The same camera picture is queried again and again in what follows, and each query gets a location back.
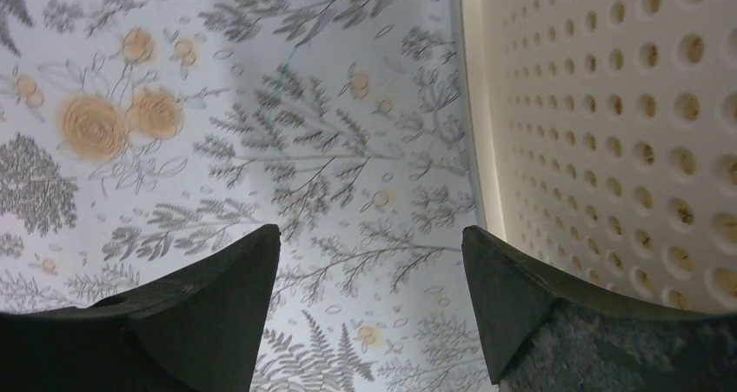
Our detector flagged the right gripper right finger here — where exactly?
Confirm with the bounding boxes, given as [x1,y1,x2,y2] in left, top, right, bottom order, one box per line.
[462,226,736,391]

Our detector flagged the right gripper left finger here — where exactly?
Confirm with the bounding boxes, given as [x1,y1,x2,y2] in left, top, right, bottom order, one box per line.
[1,224,281,391]

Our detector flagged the cream large container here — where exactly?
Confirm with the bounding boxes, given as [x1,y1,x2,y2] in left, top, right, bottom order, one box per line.
[459,0,736,314]

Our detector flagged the floral patterned table mat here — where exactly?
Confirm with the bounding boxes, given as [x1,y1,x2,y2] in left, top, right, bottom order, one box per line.
[1,0,492,391]

